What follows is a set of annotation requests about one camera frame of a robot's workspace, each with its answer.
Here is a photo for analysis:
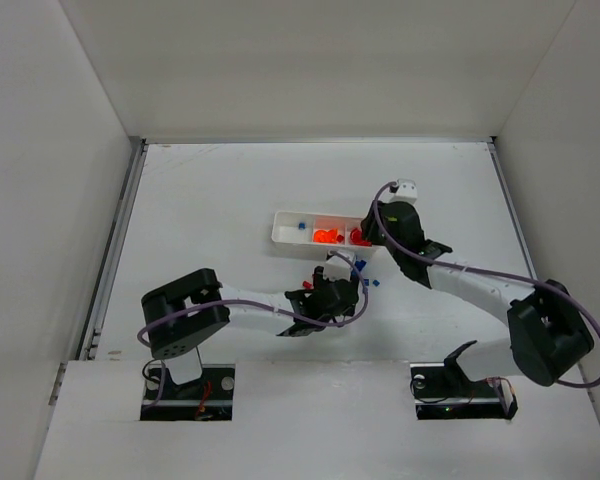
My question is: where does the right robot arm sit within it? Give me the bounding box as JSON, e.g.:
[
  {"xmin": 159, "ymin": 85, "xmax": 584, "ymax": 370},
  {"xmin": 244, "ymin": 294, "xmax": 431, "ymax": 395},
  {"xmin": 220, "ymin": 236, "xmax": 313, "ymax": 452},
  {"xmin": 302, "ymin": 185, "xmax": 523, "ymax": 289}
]
[{"xmin": 361, "ymin": 200, "xmax": 595, "ymax": 387}]

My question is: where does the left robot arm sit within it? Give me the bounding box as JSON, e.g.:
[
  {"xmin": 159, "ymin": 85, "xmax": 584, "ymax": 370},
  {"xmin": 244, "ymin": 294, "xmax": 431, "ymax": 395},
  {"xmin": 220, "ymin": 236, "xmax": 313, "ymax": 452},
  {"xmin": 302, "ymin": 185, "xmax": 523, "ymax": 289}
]
[{"xmin": 138, "ymin": 266, "xmax": 369, "ymax": 387}]

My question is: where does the large blue curved lego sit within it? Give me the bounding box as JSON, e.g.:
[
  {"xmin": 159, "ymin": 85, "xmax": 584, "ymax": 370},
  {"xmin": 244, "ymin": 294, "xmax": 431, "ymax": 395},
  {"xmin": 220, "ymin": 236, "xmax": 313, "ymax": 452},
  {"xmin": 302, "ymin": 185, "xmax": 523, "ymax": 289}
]
[{"xmin": 355, "ymin": 260, "xmax": 367, "ymax": 272}]

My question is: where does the orange spiral piece in tray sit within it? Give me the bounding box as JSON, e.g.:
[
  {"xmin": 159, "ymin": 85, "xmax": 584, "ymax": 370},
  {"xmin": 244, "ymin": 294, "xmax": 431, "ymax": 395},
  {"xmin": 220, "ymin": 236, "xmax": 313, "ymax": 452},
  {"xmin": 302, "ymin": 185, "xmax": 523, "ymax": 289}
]
[{"xmin": 327, "ymin": 229, "xmax": 344, "ymax": 244}]

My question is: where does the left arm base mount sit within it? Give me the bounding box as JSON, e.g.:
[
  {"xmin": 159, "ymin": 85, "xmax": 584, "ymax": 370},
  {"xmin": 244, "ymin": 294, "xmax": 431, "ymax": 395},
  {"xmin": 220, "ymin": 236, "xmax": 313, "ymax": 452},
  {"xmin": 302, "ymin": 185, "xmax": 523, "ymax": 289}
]
[{"xmin": 140, "ymin": 362, "xmax": 236, "ymax": 422}]

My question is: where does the orange spiral lego piece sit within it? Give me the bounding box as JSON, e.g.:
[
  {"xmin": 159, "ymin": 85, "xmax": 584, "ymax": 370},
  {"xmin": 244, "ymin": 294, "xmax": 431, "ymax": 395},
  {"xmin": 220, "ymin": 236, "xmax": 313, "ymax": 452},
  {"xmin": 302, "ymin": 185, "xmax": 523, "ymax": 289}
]
[{"xmin": 313, "ymin": 229, "xmax": 329, "ymax": 243}]

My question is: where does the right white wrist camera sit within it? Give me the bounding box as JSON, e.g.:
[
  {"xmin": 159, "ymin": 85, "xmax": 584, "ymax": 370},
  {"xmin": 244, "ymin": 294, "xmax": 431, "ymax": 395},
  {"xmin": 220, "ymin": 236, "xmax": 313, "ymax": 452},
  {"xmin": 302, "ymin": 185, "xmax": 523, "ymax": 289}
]
[{"xmin": 389, "ymin": 179, "xmax": 418, "ymax": 205}]

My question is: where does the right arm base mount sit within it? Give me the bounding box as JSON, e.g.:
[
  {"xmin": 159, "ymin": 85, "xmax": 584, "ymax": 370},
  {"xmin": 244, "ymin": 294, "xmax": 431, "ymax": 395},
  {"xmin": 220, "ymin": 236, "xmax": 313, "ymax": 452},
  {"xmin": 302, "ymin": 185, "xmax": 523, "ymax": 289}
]
[{"xmin": 409, "ymin": 341, "xmax": 518, "ymax": 421}]

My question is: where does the white three-compartment tray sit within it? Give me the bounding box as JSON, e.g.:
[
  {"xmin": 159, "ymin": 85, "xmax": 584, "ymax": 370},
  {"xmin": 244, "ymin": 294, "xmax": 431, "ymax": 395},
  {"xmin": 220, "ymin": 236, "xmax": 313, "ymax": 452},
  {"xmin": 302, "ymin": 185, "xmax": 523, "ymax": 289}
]
[{"xmin": 271, "ymin": 211, "xmax": 378, "ymax": 259}]

